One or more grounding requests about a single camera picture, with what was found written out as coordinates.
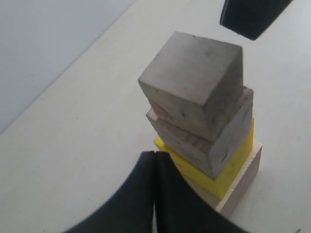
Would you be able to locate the yellow cube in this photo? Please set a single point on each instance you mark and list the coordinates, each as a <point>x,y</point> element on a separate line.
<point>219,186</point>

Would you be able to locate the medium wooden cube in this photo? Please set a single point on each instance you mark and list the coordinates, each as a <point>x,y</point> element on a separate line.
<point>210,157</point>

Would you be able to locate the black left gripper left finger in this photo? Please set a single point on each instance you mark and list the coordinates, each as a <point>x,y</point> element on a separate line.
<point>130,209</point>

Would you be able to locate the large wooden cube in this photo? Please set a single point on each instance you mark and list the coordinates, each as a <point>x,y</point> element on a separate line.
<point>236,191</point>

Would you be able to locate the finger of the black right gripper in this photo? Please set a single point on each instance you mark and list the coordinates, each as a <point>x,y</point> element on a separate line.
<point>251,18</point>

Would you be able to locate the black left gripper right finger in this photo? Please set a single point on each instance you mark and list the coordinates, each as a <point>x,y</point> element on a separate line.
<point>179,209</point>

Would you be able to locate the small wooden cube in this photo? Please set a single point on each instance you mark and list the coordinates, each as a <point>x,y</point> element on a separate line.
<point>194,82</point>

